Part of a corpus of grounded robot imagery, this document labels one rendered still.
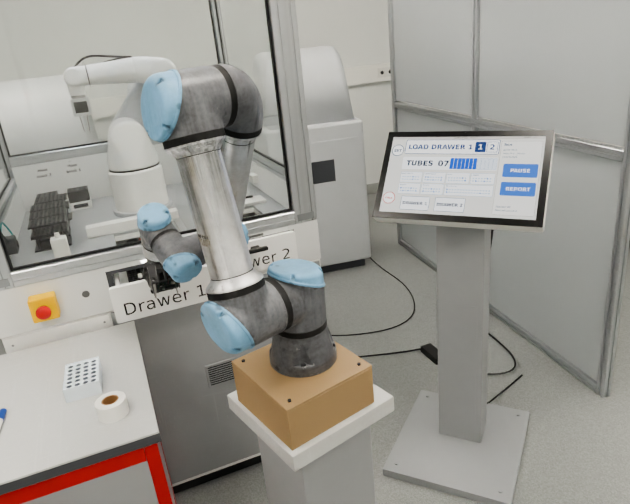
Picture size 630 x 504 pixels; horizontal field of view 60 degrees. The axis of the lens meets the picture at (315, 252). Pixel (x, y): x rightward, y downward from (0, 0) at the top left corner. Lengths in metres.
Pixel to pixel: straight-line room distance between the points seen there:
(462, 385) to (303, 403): 1.09
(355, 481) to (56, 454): 0.67
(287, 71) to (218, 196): 0.81
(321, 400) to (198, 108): 0.62
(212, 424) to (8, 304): 0.80
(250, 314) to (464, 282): 1.03
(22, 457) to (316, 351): 0.67
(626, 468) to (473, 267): 0.93
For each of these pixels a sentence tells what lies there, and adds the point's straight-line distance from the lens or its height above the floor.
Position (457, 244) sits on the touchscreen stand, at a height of 0.84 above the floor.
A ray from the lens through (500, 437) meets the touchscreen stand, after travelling 2.32.
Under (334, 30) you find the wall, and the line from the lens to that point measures 5.16.
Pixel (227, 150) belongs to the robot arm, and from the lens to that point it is 1.16.
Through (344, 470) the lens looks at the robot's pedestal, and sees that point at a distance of 1.36.
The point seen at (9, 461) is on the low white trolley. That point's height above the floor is 0.76.
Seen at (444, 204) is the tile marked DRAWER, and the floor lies 1.00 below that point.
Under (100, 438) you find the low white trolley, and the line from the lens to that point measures 1.36.
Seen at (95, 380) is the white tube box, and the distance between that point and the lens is 1.51.
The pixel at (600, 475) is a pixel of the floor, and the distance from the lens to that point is 2.31.
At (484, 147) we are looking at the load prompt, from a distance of 1.82.
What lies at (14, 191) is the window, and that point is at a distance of 1.72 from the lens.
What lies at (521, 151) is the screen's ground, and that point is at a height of 1.14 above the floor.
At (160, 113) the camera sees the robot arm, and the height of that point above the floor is 1.44.
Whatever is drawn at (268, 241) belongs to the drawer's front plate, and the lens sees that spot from 1.81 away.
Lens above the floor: 1.54
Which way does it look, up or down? 22 degrees down
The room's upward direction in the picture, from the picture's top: 6 degrees counter-clockwise
